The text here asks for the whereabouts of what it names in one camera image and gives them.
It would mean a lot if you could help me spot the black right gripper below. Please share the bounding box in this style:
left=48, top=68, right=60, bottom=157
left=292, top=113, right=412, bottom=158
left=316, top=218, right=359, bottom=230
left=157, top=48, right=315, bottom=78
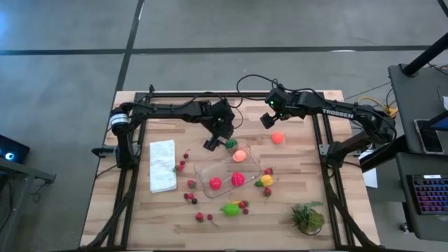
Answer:
left=260, top=87, right=292, bottom=130

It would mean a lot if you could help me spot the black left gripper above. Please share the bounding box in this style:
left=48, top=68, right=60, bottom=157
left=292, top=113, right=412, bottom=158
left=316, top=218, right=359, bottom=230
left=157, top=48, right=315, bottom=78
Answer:
left=204, top=117, right=236, bottom=152

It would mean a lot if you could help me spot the red toy apple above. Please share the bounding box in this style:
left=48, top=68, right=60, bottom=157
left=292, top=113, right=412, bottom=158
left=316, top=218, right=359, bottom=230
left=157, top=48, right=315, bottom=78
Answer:
left=230, top=171, right=246, bottom=188

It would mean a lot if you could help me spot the black smartphone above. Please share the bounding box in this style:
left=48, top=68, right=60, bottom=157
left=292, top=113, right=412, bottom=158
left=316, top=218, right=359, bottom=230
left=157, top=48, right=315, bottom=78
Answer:
left=414, top=118, right=445, bottom=155

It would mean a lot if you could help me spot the white folded cloth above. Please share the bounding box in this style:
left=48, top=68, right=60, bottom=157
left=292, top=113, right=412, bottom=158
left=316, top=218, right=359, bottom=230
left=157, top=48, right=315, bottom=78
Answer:
left=149, top=139, right=179, bottom=194

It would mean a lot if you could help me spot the black pole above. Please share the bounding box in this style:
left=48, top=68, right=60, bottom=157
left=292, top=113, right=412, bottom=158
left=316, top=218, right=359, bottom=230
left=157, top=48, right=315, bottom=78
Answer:
left=401, top=31, right=448, bottom=77

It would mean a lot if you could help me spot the clear plastic container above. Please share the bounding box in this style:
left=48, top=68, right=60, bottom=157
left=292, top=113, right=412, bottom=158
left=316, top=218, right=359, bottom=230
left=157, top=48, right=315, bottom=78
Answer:
left=193, top=144, right=263, bottom=200

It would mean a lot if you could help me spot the grey side desk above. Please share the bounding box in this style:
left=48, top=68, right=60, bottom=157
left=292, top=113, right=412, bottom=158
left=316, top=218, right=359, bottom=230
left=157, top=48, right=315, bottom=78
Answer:
left=387, top=62, right=448, bottom=155

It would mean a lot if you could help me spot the black metal stand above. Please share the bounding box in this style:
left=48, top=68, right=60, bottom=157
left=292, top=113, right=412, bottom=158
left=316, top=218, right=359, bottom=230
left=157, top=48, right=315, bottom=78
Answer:
left=0, top=157, right=57, bottom=228

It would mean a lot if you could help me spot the yellow cable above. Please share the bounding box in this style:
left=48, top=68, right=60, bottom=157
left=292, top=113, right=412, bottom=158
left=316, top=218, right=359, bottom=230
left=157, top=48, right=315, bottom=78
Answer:
left=356, top=96, right=399, bottom=118

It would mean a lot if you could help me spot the light green toy melon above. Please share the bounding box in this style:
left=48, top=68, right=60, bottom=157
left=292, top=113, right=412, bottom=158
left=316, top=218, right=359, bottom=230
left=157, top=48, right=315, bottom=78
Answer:
left=219, top=203, right=242, bottom=218

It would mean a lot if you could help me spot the green potted plant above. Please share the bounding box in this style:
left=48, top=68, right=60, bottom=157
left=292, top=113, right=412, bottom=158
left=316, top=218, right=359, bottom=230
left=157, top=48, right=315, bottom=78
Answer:
left=290, top=201, right=326, bottom=236

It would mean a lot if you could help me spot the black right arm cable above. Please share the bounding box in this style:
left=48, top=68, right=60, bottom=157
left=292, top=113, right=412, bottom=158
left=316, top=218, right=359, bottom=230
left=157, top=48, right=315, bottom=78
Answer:
left=236, top=73, right=318, bottom=102

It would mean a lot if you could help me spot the backlit computer keyboard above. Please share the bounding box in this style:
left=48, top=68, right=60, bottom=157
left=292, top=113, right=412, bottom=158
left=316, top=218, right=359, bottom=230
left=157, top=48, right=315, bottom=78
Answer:
left=411, top=174, right=448, bottom=215

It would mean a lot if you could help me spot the black aluminium table frame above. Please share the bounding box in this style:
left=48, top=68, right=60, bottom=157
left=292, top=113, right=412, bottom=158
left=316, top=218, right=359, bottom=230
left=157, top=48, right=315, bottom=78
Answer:
left=83, top=83, right=382, bottom=252

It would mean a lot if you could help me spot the white paper sheet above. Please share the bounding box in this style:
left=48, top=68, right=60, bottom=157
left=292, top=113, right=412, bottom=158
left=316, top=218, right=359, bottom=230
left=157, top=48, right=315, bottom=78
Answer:
left=359, top=149, right=379, bottom=189

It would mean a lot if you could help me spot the yellow toy lemon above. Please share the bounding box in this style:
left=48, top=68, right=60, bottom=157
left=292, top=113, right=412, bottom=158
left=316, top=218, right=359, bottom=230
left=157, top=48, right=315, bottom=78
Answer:
left=254, top=174, right=275, bottom=188

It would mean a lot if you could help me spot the dark grey keyboard desk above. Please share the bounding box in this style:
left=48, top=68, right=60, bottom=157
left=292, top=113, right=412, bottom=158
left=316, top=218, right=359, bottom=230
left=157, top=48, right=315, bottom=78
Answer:
left=395, top=152, right=448, bottom=242

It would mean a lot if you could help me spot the black device with blue light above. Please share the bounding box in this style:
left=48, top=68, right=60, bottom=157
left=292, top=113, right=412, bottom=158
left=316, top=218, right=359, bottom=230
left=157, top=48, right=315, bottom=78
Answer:
left=0, top=134, right=31, bottom=165

